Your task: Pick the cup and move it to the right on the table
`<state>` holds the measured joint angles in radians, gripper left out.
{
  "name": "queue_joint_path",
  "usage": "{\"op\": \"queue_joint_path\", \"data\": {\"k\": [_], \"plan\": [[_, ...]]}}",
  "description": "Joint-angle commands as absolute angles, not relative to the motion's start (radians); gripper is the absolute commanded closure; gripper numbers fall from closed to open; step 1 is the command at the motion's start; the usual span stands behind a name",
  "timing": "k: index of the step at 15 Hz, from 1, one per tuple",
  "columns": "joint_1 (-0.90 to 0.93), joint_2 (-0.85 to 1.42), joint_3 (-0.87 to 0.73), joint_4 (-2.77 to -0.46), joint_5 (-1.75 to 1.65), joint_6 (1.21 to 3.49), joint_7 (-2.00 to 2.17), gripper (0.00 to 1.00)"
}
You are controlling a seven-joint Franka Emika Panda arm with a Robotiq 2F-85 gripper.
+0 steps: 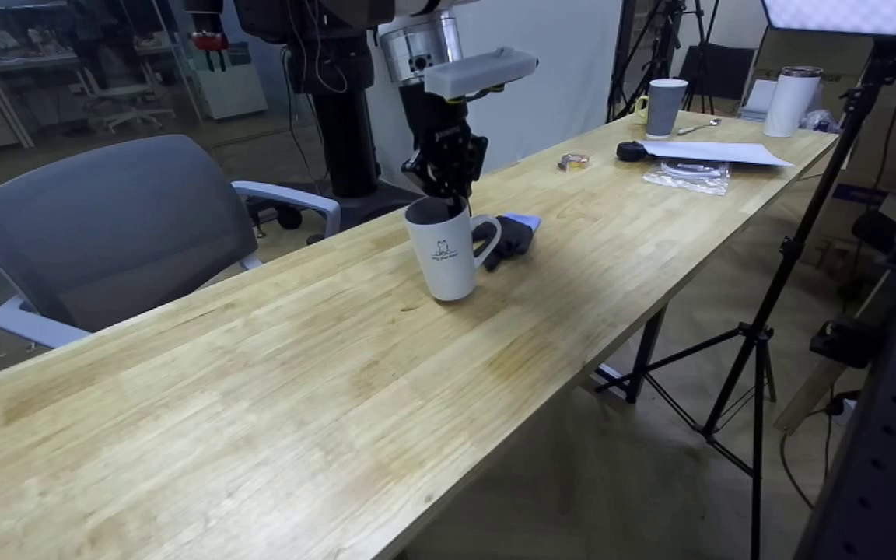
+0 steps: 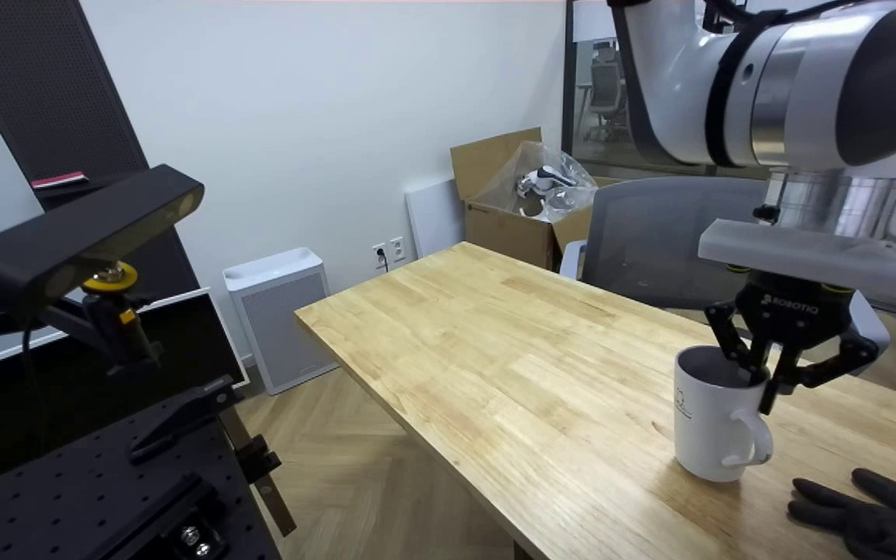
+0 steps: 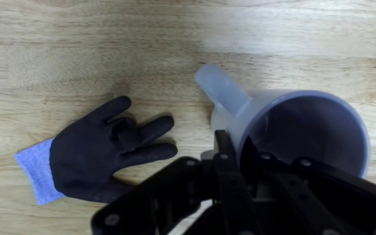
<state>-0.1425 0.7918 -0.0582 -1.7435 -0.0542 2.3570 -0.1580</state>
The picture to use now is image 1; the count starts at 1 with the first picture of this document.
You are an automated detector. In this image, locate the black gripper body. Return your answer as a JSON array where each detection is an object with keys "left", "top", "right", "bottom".
[{"left": 400, "top": 85, "right": 491, "bottom": 198}]

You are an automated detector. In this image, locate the white ceramic mug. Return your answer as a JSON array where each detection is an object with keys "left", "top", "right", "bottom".
[{"left": 401, "top": 196, "right": 506, "bottom": 306}]

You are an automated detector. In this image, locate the grey cup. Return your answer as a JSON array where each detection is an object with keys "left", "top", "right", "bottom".
[{"left": 645, "top": 78, "right": 691, "bottom": 136}]

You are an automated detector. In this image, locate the black work glove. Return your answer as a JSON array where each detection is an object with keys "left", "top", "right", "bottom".
[{"left": 473, "top": 212, "right": 545, "bottom": 273}]

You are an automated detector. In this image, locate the white partition panel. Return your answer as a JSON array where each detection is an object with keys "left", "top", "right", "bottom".
[{"left": 369, "top": 0, "right": 627, "bottom": 198}]

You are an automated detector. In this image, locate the white cabinet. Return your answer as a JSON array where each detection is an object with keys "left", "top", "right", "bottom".
[{"left": 187, "top": 41, "right": 271, "bottom": 122}]

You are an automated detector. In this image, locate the clear plastic bag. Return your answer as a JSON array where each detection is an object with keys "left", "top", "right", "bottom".
[{"left": 645, "top": 158, "right": 735, "bottom": 198}]

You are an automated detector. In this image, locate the black table leg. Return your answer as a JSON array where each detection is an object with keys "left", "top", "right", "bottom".
[{"left": 627, "top": 306, "right": 671, "bottom": 406}]

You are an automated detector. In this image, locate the white paper stack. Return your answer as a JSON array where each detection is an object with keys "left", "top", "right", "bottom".
[{"left": 637, "top": 136, "right": 790, "bottom": 172}]

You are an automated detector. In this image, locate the black background chair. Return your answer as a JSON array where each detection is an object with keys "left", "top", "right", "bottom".
[{"left": 680, "top": 41, "right": 757, "bottom": 105}]

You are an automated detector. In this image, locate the grey office chair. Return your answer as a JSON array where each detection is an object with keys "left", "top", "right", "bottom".
[{"left": 0, "top": 132, "right": 345, "bottom": 356}]

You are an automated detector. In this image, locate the black tripod light stand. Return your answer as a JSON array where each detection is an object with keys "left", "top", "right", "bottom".
[{"left": 594, "top": 38, "right": 896, "bottom": 560}]

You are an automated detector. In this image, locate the white tumbler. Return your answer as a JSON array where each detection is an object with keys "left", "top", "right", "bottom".
[{"left": 762, "top": 65, "right": 824, "bottom": 141}]

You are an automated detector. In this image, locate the black power strip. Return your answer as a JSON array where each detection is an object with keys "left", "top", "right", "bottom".
[{"left": 808, "top": 322, "right": 880, "bottom": 367}]

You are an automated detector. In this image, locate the white light panel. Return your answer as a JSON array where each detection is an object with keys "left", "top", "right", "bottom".
[{"left": 757, "top": 0, "right": 896, "bottom": 45}]

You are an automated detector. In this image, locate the black optical breadboard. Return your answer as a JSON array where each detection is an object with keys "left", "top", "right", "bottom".
[{"left": 793, "top": 299, "right": 896, "bottom": 560}]

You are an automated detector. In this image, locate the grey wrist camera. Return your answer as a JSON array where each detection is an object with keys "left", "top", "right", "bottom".
[{"left": 419, "top": 45, "right": 542, "bottom": 104}]

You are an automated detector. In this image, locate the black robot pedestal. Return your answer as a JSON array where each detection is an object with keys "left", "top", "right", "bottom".
[{"left": 233, "top": 0, "right": 427, "bottom": 234}]

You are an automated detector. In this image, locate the small key ring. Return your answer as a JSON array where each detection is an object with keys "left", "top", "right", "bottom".
[{"left": 553, "top": 150, "right": 594, "bottom": 176}]

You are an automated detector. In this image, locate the black floor cable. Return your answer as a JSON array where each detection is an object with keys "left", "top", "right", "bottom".
[{"left": 776, "top": 399, "right": 859, "bottom": 514}]

